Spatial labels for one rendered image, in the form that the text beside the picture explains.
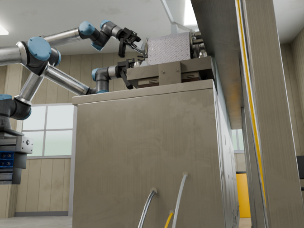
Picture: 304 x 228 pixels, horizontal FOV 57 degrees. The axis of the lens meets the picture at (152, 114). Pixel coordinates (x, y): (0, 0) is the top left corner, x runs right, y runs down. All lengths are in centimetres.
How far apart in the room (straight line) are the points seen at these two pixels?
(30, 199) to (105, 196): 444
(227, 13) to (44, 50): 87
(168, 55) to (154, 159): 63
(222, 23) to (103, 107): 63
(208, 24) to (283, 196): 86
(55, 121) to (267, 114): 514
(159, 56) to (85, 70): 423
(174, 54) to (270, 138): 103
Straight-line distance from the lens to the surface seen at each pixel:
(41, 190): 554
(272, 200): 59
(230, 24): 129
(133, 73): 135
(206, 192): 111
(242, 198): 448
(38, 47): 149
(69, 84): 166
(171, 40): 159
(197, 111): 115
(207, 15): 121
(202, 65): 127
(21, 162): 183
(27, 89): 200
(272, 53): 65
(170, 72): 127
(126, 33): 176
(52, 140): 553
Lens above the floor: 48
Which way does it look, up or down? 14 degrees up
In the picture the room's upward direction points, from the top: 1 degrees counter-clockwise
